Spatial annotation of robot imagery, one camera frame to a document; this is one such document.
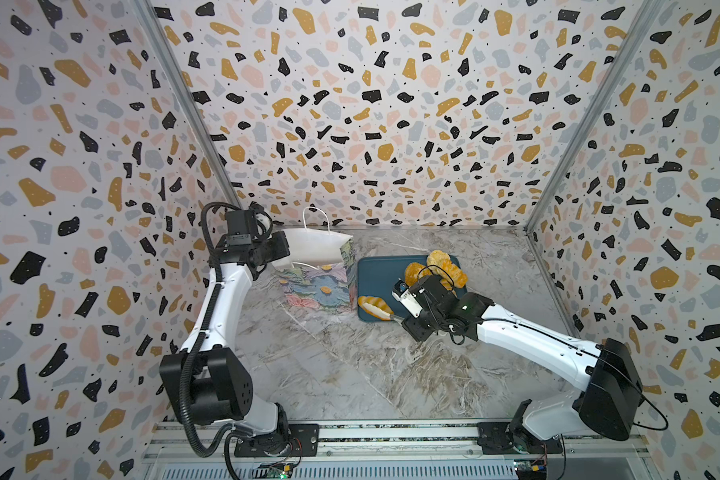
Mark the twisted cheese bread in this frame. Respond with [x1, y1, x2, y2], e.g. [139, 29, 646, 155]
[441, 261, 468, 288]

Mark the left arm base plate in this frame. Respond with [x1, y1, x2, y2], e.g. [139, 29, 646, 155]
[234, 423, 320, 459]

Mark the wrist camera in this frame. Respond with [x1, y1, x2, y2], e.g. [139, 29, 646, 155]
[392, 279, 423, 318]
[225, 204, 272, 247]

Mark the floral paper gift bag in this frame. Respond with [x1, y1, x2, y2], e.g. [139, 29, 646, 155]
[272, 207, 357, 313]

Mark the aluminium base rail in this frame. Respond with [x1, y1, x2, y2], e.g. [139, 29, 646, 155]
[139, 419, 661, 479]

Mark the teal plastic tray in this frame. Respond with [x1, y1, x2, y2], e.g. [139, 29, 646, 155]
[357, 254, 466, 318]

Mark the large seeded oval loaf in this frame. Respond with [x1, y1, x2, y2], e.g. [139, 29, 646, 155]
[404, 262, 430, 287]

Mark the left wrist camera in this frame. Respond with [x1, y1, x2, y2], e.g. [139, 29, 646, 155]
[225, 204, 272, 247]

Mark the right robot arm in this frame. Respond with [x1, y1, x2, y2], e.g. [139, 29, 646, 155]
[392, 276, 643, 455]

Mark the striped croissant roll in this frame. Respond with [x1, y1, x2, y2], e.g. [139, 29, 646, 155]
[358, 296, 394, 321]

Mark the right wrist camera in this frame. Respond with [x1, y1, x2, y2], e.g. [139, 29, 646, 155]
[392, 279, 423, 318]

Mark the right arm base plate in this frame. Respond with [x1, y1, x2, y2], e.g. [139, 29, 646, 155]
[477, 421, 563, 456]

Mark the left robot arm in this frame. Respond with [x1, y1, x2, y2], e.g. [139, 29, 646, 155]
[159, 232, 290, 458]

